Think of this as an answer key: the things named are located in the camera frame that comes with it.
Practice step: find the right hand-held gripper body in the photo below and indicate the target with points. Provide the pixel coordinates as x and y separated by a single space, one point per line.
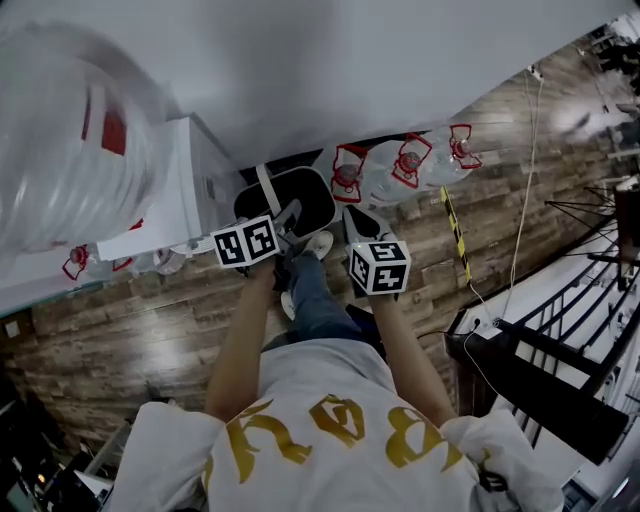
380 270

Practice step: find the yellow and black striped tape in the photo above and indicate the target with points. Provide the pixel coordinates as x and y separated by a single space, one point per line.
457 235

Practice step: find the large clear water jug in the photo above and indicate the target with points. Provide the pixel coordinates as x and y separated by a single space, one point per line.
60 145

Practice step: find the person's right forearm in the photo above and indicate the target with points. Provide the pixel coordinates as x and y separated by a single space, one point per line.
407 360

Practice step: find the person's left forearm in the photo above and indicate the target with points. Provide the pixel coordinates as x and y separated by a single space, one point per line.
240 340

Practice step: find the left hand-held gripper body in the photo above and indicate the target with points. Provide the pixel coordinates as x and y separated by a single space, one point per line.
246 242

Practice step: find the white shirt with gold print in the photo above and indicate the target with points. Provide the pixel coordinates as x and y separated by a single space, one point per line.
350 440

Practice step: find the black container with white rim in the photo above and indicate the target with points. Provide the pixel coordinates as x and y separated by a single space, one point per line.
305 192

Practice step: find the white wall socket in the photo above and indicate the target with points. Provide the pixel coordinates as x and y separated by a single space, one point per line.
11 328

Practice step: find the white water dispenser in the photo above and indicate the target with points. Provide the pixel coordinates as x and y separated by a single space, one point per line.
170 200

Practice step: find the blue jeans leg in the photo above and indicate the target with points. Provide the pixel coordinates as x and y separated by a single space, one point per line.
320 300

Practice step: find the white shoe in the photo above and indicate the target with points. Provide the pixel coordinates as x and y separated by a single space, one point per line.
287 305
320 244

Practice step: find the black stair railing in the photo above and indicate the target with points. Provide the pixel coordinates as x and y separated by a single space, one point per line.
550 360

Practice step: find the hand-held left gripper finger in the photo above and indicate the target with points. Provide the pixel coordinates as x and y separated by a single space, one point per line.
292 212

